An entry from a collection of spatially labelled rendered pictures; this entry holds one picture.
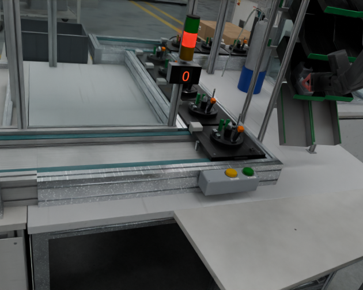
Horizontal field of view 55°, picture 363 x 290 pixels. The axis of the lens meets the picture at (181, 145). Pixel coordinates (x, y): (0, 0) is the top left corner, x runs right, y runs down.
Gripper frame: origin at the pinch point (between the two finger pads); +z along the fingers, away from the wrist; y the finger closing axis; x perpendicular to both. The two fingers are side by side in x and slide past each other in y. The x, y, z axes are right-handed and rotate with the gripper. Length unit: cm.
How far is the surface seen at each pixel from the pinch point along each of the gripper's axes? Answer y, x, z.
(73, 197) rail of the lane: 89, 33, 0
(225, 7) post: -17, -53, 102
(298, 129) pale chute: -3.4, 19.1, 10.0
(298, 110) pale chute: -5.2, 11.3, 12.8
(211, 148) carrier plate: 36.5, 23.4, 10.6
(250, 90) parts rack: 7.7, 1.9, 29.8
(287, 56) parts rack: 5.7, -10.7, 5.2
